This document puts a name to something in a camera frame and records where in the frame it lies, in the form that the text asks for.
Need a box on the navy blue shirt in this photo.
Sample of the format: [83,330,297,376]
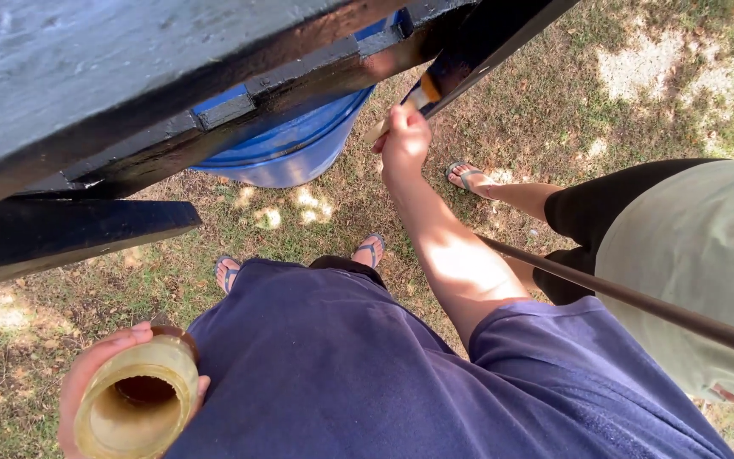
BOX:
[163,257,734,459]

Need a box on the thick black wooden beam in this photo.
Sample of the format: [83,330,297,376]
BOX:
[0,200,204,294]

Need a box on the dark brown long rod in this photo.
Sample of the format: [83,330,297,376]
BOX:
[477,234,734,366]

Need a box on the yellowish translucent plastic cup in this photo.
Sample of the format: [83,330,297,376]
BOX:
[74,325,201,459]

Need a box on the grey flip-flop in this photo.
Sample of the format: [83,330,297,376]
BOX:
[445,160,492,195]

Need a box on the grey panel with black frame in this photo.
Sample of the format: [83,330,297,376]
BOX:
[0,0,477,221]

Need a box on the person's left hand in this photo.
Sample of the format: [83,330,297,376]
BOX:
[56,320,212,459]

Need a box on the person's right foot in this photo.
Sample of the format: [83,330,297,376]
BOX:
[351,233,386,269]

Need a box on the person's left foot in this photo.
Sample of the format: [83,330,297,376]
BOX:
[215,255,243,295]

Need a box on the blue flip-flop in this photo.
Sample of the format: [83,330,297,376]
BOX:
[214,255,243,296]
[354,232,387,269]

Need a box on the blue plastic barrel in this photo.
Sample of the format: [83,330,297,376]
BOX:
[189,9,407,190]

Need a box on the person's right hand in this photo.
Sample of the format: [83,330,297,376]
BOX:
[370,104,433,187]

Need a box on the glossy black wooden plank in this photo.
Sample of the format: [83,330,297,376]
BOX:
[400,0,581,119]

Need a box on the wooden handled paintbrush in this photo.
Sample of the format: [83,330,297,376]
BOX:
[363,71,443,145]

